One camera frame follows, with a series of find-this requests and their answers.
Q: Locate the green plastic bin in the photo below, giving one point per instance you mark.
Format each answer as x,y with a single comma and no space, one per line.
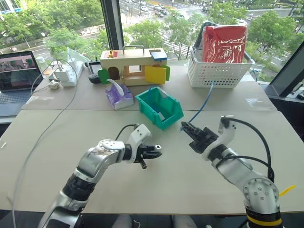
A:
171,118

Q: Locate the clear tape patch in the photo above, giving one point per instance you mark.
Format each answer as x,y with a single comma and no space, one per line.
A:
257,104

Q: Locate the wooden toy box coloured doors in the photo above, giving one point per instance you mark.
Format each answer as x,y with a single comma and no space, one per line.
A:
133,59

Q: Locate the laptop computer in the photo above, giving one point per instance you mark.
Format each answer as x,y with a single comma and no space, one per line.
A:
16,78

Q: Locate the clear plastic sheet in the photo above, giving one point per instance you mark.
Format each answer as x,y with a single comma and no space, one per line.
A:
74,55

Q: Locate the yellow tie strip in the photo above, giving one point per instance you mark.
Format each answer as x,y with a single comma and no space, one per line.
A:
287,190

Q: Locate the black round device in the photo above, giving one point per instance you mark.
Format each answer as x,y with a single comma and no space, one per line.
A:
95,79

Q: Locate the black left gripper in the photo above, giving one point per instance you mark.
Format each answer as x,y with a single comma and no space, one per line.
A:
142,154

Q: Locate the small white round device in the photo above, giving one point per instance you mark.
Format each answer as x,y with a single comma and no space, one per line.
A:
54,84

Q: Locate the red plastic-wrapped package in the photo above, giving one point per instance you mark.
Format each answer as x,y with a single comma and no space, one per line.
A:
225,42

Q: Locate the purple tissue pack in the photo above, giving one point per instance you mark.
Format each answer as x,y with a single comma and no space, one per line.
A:
121,97

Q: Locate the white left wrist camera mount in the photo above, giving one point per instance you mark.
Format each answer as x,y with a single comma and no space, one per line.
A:
140,135

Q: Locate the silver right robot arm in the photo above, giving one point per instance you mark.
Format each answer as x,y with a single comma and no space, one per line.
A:
237,171

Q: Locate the black handheld controller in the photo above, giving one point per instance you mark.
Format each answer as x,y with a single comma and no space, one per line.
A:
93,67

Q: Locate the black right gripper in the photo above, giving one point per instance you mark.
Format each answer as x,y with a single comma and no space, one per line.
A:
204,141

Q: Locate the clear plastic bottle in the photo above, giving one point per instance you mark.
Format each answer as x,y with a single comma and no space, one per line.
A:
41,63

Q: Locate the small white stick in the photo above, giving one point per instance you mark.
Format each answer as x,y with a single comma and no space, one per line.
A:
2,145

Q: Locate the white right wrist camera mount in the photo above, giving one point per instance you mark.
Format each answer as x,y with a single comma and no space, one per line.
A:
226,136

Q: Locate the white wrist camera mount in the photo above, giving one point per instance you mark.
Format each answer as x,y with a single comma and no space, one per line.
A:
226,136
140,135

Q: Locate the white perforated plastic basket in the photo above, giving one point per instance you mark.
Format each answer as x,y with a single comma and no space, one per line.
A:
213,73

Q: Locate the white coupler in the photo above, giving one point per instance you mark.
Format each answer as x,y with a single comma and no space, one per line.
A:
158,147

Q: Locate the white power strip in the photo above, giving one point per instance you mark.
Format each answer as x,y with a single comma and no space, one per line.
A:
69,76

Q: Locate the dark window pillar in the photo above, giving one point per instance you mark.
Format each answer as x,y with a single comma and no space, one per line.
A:
112,23

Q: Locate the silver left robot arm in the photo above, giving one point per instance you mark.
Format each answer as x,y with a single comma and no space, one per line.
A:
95,159

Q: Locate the black mouse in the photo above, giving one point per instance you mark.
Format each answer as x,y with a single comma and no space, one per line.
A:
301,95

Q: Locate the dark grey bag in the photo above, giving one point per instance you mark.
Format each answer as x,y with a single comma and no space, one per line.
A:
199,38

